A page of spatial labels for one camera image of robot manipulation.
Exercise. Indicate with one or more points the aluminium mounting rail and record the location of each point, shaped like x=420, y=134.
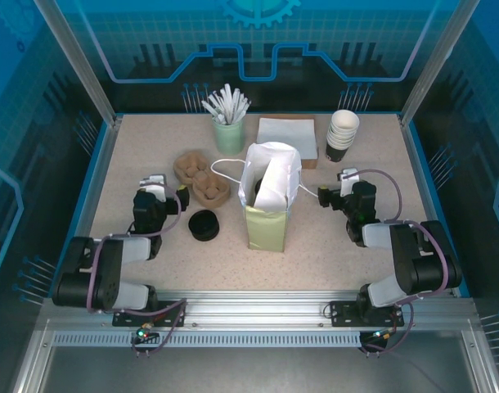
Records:
x=257, y=307

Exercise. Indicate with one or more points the white napkin stack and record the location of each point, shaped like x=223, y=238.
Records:
x=286, y=135

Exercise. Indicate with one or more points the brown pulp cup carrier stack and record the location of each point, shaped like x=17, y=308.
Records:
x=202, y=180

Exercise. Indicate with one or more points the printed paper gift bag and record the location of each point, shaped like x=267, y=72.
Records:
x=266, y=233

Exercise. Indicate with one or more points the aluminium frame post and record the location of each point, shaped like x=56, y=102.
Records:
x=441, y=61
x=79, y=61

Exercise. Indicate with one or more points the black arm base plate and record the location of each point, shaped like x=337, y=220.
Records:
x=163, y=321
x=341, y=315

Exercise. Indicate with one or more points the pale green straw holder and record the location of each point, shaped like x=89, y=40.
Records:
x=229, y=137

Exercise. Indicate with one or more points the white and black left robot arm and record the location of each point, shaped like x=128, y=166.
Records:
x=137, y=249

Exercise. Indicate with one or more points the brown cardboard napkin box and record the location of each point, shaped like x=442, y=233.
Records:
x=308, y=163

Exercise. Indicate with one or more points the small LED circuit board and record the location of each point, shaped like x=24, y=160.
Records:
x=143, y=333
x=381, y=335

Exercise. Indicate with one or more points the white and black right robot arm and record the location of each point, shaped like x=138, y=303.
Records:
x=401, y=254

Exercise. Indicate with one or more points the white paper napkin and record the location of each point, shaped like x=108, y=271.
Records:
x=270, y=192

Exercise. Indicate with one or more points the blue table edge strip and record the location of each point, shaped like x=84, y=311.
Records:
x=426, y=176
x=100, y=176

